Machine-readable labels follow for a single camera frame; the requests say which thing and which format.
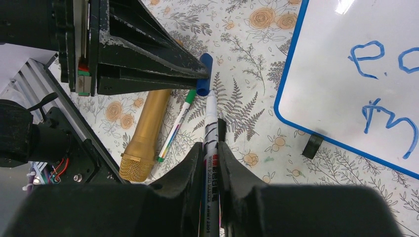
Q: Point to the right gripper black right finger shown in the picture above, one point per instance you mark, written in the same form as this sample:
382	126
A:
253	208

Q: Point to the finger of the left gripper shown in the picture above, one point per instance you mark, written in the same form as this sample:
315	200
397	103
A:
113	80
131	37

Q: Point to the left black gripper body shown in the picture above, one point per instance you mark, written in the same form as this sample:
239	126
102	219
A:
68	27

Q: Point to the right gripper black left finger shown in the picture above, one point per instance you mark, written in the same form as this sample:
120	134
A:
168	207

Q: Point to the blue-capped marker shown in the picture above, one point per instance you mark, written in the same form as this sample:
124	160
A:
209	225

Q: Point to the blue marker cap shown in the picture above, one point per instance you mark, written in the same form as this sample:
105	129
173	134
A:
203	84

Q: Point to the blue-framed whiteboard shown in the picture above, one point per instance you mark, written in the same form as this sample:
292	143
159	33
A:
352	77

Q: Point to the green-capped marker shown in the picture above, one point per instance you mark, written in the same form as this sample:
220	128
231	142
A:
176	125

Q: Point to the black-capped marker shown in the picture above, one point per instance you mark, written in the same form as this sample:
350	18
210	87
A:
222	126

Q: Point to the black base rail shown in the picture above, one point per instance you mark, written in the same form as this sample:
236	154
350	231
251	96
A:
89	161

